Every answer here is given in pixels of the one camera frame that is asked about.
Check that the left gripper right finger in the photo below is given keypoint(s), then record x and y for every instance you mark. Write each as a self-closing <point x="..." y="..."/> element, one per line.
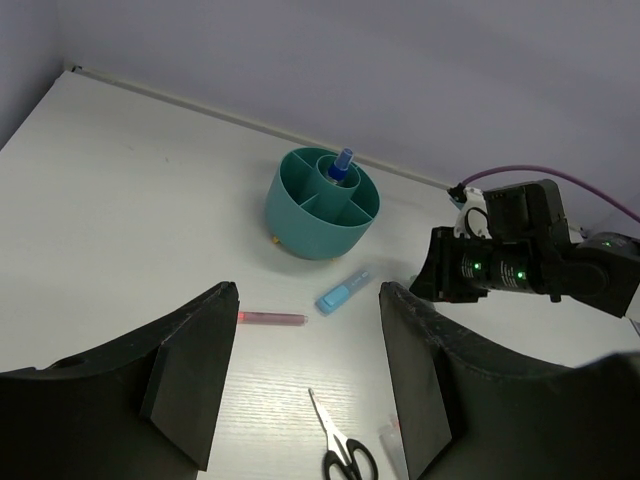
<point x="470" y="408"/>

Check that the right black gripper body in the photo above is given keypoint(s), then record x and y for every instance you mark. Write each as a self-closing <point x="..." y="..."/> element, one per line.
<point x="527" y="237"/>

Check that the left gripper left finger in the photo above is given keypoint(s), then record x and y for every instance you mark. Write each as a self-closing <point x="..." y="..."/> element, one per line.
<point x="142" y="406"/>

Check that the red thin pen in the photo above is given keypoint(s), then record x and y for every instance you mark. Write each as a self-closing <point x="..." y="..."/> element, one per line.
<point x="392" y="444"/>

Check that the red transparent pen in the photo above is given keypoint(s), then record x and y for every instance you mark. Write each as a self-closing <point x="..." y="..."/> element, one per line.
<point x="271" y="319"/>

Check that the small blue-capped glue bottle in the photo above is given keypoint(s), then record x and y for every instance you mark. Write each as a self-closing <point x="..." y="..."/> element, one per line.
<point x="339" y="167"/>

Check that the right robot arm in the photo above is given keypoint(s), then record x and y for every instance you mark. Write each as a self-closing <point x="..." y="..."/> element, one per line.
<point x="603" y="273"/>

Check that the teal round desk organizer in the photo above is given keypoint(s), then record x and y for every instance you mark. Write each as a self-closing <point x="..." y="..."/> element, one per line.
<point x="312" y="217"/>

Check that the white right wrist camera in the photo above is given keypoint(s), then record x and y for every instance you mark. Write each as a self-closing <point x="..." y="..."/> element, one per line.
<point x="472" y="220"/>

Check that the black handled scissors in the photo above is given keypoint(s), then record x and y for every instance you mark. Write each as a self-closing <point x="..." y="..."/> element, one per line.
<point x="349" y="456"/>

